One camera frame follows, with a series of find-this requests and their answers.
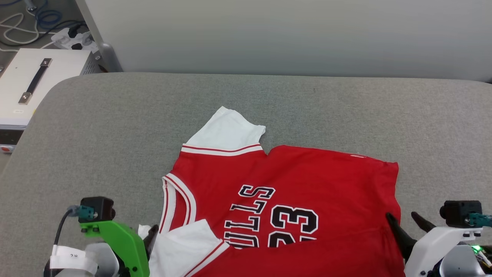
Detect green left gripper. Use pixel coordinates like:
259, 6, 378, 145
80, 220, 160, 277

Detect grey partition post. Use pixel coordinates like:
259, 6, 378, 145
75, 0, 124, 73

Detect white floor cable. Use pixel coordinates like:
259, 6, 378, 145
0, 13, 51, 49

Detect blue coiled cable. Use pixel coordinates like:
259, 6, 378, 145
34, 7, 63, 30

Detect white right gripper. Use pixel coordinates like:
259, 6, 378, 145
386, 211, 483, 277

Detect black strap handle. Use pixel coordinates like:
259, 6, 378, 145
18, 58, 53, 105

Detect white power strip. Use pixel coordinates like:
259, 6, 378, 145
51, 28, 99, 53

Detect red basketball jersey white sleeves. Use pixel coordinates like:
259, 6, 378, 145
138, 106, 407, 277

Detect white metal equipment box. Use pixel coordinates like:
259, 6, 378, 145
0, 48, 102, 154

